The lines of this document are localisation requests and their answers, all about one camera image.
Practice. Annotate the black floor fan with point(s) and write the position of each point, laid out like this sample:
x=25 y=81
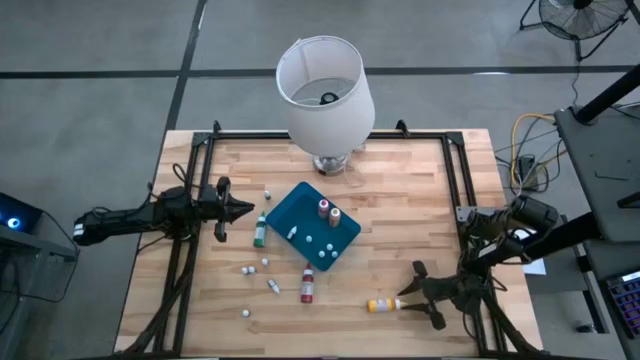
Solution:
x=582 y=20

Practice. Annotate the small black object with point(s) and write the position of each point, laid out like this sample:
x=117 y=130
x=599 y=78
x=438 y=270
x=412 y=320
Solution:
x=582 y=328

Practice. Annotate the black metal pole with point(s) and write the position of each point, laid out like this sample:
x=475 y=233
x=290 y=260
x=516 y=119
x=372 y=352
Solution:
x=610 y=92

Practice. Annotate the small purple dropper bottle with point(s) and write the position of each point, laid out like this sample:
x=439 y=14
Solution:
x=267 y=194

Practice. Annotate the silver lamp with white shade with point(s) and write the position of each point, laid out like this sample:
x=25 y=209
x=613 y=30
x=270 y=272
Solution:
x=325 y=125

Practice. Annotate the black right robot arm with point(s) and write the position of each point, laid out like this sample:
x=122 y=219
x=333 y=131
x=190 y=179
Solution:
x=530 y=212

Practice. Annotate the white paper sheet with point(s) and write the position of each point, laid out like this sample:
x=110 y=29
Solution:
x=535 y=267

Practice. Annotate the black computer with blue light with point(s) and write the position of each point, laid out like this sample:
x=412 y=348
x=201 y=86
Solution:
x=15 y=220

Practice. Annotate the teal plastic bin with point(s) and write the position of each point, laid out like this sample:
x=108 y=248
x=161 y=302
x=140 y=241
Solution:
x=300 y=212

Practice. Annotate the black aluminium table frame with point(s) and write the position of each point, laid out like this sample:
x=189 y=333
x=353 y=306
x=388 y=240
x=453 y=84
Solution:
x=240 y=135

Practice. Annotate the green food coloring bottle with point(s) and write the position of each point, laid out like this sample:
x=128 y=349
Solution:
x=259 y=230

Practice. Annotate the orange food coloring bottle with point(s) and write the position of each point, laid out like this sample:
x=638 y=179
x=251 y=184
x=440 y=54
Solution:
x=334 y=217

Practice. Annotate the black hex key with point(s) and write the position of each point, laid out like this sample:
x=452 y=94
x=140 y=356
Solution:
x=612 y=177

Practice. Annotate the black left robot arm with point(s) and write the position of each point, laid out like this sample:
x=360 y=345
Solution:
x=120 y=222

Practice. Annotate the backlit keyboard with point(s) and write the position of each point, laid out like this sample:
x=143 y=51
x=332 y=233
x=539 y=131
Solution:
x=627 y=305

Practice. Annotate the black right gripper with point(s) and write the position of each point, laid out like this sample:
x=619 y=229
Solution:
x=450 y=292

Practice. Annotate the gray desk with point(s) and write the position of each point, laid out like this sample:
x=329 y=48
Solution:
x=600 y=280

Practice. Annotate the dark gray side table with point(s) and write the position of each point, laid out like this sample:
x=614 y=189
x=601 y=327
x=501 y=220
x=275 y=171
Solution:
x=600 y=165

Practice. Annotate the dark red food coloring bottle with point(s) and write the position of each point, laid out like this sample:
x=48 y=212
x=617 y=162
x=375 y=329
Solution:
x=307 y=286

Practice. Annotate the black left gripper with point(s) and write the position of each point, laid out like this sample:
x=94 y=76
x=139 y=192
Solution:
x=207 y=207

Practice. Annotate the yellow food coloring bottle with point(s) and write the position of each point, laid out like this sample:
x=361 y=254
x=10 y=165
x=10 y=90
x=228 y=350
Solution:
x=382 y=305

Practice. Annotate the red-orange food coloring bottle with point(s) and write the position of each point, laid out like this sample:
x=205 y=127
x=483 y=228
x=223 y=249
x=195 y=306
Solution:
x=323 y=208

